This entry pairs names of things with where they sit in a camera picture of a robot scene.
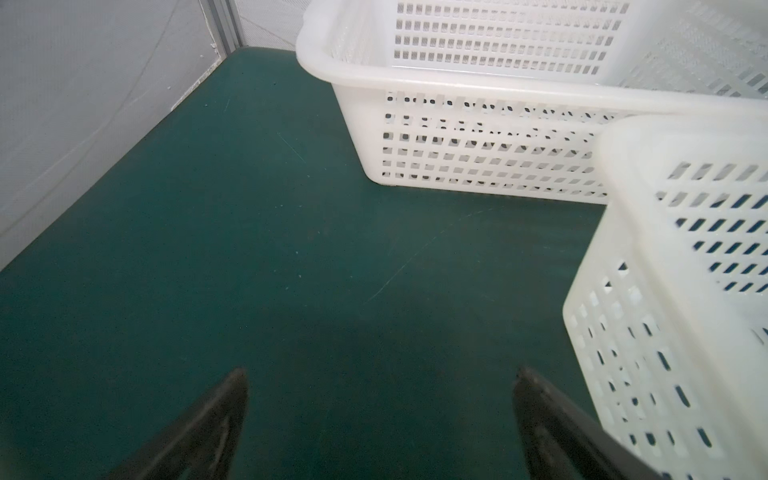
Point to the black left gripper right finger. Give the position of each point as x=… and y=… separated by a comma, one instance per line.
x=560, y=441

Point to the white plastic basket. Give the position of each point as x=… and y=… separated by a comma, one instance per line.
x=667, y=313
x=508, y=97

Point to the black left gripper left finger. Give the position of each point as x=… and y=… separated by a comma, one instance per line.
x=201, y=443

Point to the white plastic basket near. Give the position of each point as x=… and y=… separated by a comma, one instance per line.
x=667, y=313

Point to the white plastic basket far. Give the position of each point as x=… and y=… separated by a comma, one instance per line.
x=508, y=97

